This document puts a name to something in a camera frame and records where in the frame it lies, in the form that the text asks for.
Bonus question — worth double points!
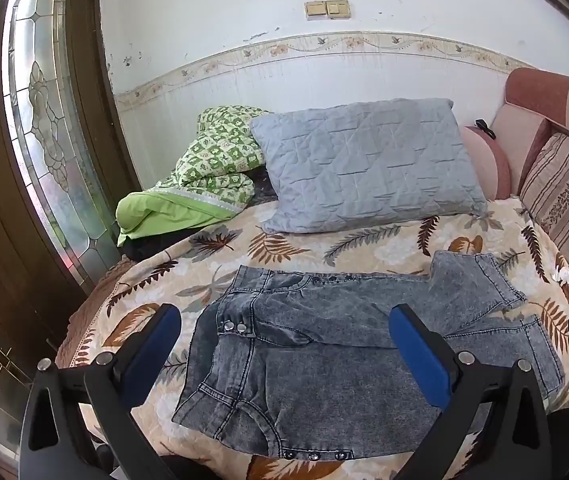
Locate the grey quilted pillow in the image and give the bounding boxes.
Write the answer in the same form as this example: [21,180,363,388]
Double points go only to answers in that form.
[249,98,489,235]

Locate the beige double light switch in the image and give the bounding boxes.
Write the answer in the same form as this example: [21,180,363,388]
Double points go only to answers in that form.
[305,0,351,20]

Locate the dark cloth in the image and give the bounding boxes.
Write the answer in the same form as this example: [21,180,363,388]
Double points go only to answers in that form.
[119,227,195,262]

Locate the small black clip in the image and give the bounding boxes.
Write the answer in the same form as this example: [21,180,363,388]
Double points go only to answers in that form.
[473,118,498,140]

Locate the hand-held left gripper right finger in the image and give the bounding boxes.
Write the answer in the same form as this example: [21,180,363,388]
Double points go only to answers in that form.
[388,303,552,480]

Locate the leaf-print bedspread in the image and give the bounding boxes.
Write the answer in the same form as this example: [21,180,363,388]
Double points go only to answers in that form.
[55,195,569,480]

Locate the green patterned quilt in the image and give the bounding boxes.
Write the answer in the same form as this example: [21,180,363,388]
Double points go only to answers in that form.
[116,105,275,247]

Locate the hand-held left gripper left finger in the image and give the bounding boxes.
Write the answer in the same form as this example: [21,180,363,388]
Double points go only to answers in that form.
[18,303,182,480]

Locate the grey acid-wash denim pants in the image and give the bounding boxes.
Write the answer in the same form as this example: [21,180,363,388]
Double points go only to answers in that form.
[172,250,565,461]

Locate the leaded glass door panel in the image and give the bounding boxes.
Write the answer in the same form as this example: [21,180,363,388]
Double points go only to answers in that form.
[2,0,121,286]

